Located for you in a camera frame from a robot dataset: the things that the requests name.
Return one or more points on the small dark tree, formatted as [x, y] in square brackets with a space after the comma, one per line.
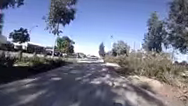
[101, 50]

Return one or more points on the grey-green bushy tree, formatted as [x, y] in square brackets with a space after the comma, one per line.
[120, 48]

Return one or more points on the green leafy tree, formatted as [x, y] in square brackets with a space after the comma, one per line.
[65, 45]

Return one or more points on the pale concrete path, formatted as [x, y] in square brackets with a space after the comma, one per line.
[88, 88]

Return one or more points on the dry scrub bushes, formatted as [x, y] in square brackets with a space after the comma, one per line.
[147, 64]

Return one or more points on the tall thin leafy tree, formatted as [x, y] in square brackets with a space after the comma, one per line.
[61, 8]

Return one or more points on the low building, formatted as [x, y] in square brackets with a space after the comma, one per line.
[32, 47]

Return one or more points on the tall dark conifer tree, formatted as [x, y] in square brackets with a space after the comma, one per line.
[155, 33]

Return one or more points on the round dark tree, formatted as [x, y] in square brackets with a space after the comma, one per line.
[19, 35]

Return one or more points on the dark mulch ground strip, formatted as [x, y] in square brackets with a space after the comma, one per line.
[16, 66]

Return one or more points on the bare brown dirt ground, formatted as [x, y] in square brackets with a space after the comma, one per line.
[178, 94]

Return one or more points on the grey wall with dark posts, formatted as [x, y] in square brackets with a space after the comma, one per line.
[11, 54]

